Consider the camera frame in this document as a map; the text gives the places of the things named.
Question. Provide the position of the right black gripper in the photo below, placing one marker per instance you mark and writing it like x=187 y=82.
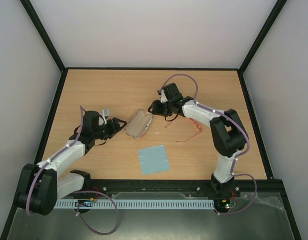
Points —
x=160 y=107

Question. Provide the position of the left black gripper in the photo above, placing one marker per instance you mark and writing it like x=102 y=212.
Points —
x=115 y=127

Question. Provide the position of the flag print glasses case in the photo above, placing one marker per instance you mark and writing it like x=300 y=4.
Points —
x=138 y=124

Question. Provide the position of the red transparent sunglasses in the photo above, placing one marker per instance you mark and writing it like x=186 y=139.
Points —
x=186 y=128

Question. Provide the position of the light blue cleaning cloth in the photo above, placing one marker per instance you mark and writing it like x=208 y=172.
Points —
x=153 y=160

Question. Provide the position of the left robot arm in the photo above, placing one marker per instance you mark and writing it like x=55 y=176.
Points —
x=41 y=185

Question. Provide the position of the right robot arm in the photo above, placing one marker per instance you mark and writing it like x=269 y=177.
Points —
x=229 y=136

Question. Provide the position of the left electronics board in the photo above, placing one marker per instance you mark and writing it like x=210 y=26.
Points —
x=85 y=202

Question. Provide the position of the electronics board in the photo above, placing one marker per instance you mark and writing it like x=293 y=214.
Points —
x=85 y=202
x=226 y=203

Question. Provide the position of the right electronics board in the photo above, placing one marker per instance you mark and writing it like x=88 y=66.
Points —
x=226 y=203

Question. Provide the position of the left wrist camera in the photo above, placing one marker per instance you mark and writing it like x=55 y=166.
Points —
x=103 y=116

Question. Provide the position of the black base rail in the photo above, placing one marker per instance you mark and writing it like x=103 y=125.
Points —
x=195 y=188

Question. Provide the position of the light blue slotted cable duct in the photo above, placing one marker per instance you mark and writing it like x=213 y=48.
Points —
x=141 y=204

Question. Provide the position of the black aluminium frame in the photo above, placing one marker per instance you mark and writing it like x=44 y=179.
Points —
x=268 y=185

